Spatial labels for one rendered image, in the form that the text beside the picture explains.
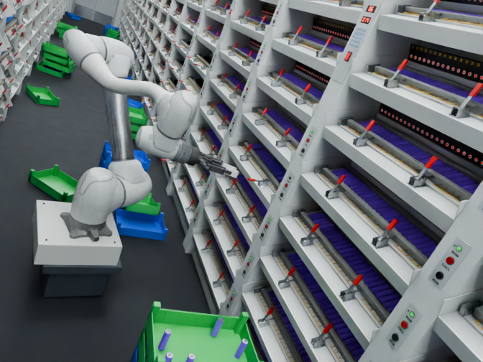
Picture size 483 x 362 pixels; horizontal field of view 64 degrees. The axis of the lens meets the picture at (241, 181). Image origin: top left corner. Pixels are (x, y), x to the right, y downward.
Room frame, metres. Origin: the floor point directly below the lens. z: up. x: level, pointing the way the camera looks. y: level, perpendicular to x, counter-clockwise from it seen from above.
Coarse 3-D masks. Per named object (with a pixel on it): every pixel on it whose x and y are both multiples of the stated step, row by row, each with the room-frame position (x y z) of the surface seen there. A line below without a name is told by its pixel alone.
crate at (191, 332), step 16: (160, 320) 0.89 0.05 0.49; (176, 320) 0.91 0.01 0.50; (192, 320) 0.93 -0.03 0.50; (208, 320) 0.95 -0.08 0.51; (224, 320) 0.97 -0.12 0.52; (240, 320) 0.98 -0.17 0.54; (160, 336) 0.85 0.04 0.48; (176, 336) 0.87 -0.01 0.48; (192, 336) 0.89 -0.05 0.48; (208, 336) 0.92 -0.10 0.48; (224, 336) 0.95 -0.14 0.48; (240, 336) 0.97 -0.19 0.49; (160, 352) 0.80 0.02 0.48; (176, 352) 0.82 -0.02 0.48; (192, 352) 0.84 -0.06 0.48; (208, 352) 0.86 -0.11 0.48; (224, 352) 0.89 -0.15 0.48
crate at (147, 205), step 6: (144, 198) 2.37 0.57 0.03; (150, 198) 2.37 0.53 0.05; (138, 204) 2.08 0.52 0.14; (144, 204) 2.33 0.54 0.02; (150, 204) 2.33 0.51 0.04; (156, 204) 2.21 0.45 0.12; (126, 210) 2.04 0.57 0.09; (132, 210) 2.06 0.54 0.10; (138, 210) 2.08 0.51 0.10; (144, 210) 2.10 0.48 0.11; (150, 210) 2.11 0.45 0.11; (156, 210) 2.13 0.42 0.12
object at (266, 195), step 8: (240, 136) 2.03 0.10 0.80; (248, 136) 2.05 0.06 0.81; (256, 136) 2.07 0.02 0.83; (232, 144) 2.01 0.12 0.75; (240, 144) 2.01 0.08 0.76; (232, 152) 1.95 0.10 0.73; (240, 152) 1.94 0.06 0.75; (240, 160) 1.85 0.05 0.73; (248, 160) 1.86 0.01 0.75; (240, 168) 1.83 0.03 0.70; (248, 168) 1.77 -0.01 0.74; (248, 176) 1.72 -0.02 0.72; (256, 176) 1.70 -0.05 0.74; (264, 176) 1.71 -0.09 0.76; (256, 184) 1.63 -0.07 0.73; (256, 192) 1.63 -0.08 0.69; (264, 192) 1.56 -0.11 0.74; (272, 192) 1.57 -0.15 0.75; (264, 200) 1.53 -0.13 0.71
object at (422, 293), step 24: (480, 192) 0.85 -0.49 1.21; (480, 216) 0.82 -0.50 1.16; (480, 240) 0.80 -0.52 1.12; (432, 264) 0.84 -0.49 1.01; (480, 264) 0.78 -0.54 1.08; (408, 288) 0.86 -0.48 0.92; (432, 288) 0.82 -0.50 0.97; (456, 288) 0.78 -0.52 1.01; (480, 288) 0.81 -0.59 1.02; (432, 312) 0.79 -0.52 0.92; (384, 336) 0.84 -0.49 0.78; (408, 336) 0.80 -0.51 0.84; (432, 336) 0.79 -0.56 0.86; (360, 360) 0.86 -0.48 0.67; (384, 360) 0.81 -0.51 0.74
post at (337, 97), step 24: (432, 0) 1.47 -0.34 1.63; (360, 48) 1.40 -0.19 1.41; (384, 48) 1.43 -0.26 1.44; (408, 48) 1.48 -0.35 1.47; (336, 96) 1.40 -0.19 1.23; (360, 96) 1.43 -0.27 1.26; (312, 120) 1.47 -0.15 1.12; (312, 144) 1.41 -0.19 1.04; (288, 168) 1.47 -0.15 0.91; (288, 192) 1.41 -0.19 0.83; (264, 240) 1.41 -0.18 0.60; (240, 288) 1.42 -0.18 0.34; (240, 312) 1.41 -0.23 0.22
